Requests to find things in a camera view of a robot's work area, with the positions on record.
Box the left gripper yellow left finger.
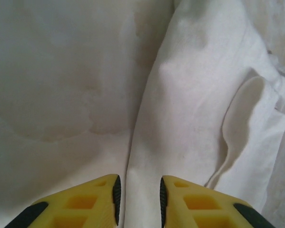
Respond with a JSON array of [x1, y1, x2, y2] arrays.
[[4, 173, 122, 228]]

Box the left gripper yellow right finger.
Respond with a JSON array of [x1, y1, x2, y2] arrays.
[[159, 175, 275, 228]]

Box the large cream white t-shirt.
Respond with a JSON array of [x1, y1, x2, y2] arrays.
[[123, 0, 285, 228]]

